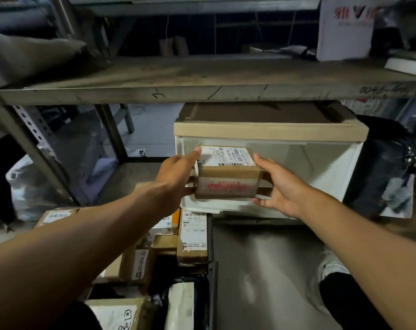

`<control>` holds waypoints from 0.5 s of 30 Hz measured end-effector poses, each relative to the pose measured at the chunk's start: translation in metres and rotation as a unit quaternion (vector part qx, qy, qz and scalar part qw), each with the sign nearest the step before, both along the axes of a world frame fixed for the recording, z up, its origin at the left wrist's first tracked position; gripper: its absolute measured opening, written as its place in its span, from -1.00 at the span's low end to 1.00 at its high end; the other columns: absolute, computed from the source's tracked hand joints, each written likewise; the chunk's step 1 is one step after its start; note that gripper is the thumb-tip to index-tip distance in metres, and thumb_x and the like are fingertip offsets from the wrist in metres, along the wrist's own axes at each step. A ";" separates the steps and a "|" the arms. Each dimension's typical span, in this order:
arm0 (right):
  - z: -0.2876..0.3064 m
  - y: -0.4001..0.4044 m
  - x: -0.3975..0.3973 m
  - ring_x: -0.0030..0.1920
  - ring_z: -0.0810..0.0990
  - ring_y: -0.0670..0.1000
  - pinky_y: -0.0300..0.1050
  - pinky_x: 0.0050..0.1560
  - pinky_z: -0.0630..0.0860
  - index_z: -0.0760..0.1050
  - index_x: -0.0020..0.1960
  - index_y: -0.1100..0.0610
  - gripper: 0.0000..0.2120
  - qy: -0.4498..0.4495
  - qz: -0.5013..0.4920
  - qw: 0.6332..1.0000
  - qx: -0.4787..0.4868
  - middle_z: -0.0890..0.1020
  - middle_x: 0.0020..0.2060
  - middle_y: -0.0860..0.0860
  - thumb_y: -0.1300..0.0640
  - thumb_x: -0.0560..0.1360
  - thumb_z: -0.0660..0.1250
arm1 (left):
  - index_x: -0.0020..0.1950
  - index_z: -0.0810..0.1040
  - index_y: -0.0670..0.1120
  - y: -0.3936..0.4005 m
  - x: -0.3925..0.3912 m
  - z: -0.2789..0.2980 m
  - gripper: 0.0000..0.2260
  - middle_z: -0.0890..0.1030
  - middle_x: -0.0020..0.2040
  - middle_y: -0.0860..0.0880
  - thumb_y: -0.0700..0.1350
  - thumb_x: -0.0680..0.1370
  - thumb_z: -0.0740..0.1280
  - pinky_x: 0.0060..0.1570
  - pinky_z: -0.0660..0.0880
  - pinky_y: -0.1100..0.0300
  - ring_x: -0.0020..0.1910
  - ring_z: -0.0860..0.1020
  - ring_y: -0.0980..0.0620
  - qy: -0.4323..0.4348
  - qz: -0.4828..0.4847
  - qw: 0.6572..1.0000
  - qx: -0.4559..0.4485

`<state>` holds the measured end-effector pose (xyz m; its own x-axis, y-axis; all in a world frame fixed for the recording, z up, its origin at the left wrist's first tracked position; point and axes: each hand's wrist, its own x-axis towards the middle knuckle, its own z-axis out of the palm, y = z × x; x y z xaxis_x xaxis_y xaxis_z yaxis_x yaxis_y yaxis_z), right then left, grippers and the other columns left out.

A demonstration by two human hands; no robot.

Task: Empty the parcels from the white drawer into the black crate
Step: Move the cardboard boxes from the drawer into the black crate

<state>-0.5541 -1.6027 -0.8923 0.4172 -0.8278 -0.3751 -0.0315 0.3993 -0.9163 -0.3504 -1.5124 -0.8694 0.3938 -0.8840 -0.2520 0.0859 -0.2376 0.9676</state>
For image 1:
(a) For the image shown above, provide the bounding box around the white plastic bag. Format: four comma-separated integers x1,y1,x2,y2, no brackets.
5,154,59,218
381,174,415,219

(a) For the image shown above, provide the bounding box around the person's right forearm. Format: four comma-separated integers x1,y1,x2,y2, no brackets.
299,192,416,330

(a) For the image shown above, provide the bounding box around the white carton with red print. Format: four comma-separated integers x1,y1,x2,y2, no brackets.
316,0,384,62

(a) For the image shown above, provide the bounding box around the grey fabric bag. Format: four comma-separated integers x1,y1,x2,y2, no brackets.
0,27,89,88

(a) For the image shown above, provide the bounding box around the person's left hand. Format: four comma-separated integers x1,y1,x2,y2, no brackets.
150,148,202,215

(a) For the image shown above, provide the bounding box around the black cart frame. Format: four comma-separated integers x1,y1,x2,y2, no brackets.
207,214,219,330

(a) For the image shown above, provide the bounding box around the white poly mailer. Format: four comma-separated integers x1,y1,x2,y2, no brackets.
168,282,195,330

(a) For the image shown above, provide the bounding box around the person's right leg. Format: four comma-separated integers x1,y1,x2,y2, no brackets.
318,271,416,330

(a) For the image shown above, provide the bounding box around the white plastic drawer bin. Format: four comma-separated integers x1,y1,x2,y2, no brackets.
174,102,370,220

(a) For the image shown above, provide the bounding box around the person's white shoe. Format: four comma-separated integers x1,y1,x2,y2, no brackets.
318,250,350,283

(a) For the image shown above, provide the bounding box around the pile of brown shipping boxes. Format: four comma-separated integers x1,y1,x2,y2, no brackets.
34,207,210,330

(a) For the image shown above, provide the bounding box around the grey metal shelf rack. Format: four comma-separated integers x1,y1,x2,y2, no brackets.
0,0,416,207

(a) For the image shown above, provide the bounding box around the person's leg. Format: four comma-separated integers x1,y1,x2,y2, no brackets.
0,133,24,235
53,300,103,330
318,271,416,330

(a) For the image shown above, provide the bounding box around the flat white box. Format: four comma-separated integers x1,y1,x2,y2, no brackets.
384,56,416,78

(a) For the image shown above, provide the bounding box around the person's right hand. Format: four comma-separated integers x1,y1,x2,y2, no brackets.
252,154,320,220

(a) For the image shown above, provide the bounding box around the large black bag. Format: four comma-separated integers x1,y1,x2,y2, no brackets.
345,115,416,217

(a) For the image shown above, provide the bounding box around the person's left forearm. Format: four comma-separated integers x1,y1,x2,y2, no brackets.
0,184,171,330

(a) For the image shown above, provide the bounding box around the labelled cardboard parcel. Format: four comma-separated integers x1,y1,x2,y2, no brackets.
188,145,274,200

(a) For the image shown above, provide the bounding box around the crumpled white paper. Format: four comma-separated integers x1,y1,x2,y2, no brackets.
279,45,318,61

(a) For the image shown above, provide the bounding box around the person's left leg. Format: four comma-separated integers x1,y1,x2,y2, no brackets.
53,300,103,330

